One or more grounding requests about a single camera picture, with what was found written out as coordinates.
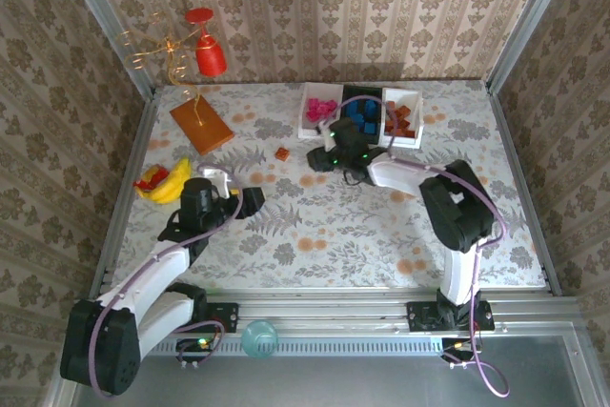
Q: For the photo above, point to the white square container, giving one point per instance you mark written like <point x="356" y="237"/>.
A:
<point x="305" y="133"/>
<point x="418" y="107"/>

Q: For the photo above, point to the orange lego brick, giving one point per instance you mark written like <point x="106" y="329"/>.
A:
<point x="394" y="118"/>
<point x="282" y="153"/>
<point x="406" y="123"/>
<point x="391" y="107"/>
<point x="391" y="129"/>
<point x="407" y="133"/>
<point x="405" y="111"/>

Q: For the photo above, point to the black square container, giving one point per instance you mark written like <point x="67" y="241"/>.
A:
<point x="362" y="92"/>

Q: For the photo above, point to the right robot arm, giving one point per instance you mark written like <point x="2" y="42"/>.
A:
<point x="457" y="216"/>

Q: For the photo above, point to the yellow toy banana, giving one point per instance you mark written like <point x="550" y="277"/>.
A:
<point x="174" y="185"/>

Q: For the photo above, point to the red toy fries box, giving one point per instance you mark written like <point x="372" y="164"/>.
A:
<point x="152" y="178"/>

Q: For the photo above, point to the floral table cloth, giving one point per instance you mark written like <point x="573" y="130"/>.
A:
<point x="357" y="235"/>

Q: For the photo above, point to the teal glass cup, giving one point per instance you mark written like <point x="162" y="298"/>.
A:
<point x="259" y="339"/>

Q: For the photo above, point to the small black circuit board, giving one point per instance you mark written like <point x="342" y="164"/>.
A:
<point x="195" y="346"/>
<point x="457" y="346"/>

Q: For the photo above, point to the red plastic goblet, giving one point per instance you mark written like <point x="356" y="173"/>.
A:
<point x="211" y="60"/>

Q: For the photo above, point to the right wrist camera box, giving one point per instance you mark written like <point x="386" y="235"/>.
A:
<point x="328" y="140"/>

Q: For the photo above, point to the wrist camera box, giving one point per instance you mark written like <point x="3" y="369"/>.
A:
<point x="328" y="140"/>
<point x="221" y="183"/>

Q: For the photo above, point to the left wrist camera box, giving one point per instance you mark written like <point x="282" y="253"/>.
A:
<point x="221" y="183"/>

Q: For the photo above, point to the aluminium table side rail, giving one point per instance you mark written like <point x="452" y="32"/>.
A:
<point x="522" y="188"/>
<point x="136" y="154"/>

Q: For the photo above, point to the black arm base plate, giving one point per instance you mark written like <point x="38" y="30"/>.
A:
<point x="419" y="316"/>
<point x="226" y="316"/>

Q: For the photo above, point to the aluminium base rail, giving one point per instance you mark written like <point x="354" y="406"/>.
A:
<point x="310" y="307"/>

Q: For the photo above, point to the aluminium frame post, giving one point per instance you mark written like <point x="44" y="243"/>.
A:
<point x="107" y="21"/>
<point x="529" y="21"/>

